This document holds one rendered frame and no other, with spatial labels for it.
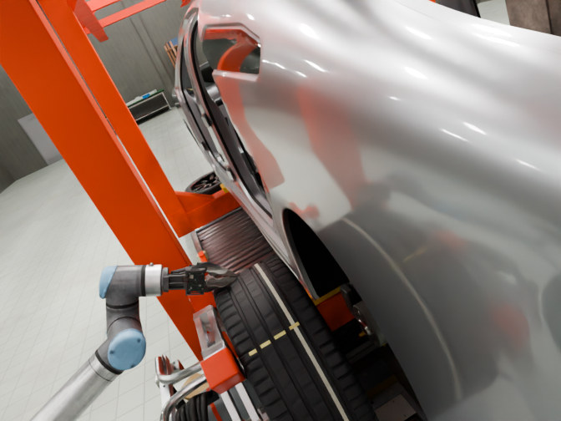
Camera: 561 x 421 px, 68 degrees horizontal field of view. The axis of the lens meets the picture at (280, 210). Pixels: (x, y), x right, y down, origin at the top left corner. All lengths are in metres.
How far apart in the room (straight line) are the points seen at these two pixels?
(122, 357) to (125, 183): 0.59
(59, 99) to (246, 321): 0.86
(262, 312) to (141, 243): 0.60
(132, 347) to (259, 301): 0.33
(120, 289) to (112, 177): 0.41
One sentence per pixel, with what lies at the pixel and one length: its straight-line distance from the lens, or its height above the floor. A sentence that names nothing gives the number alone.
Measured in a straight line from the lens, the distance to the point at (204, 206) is 3.55.
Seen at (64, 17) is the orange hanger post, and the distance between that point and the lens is 3.41.
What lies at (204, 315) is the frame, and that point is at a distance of 1.32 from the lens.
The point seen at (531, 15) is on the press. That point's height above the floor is 0.70.
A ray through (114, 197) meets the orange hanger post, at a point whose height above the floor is 1.49.
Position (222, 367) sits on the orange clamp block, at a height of 1.14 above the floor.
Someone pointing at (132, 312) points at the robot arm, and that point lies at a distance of 1.27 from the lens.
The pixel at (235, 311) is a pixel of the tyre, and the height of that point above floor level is 1.17.
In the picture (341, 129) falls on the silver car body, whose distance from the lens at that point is 0.61.
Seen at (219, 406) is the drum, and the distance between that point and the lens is 1.36.
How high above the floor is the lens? 1.79
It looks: 24 degrees down
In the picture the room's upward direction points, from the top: 25 degrees counter-clockwise
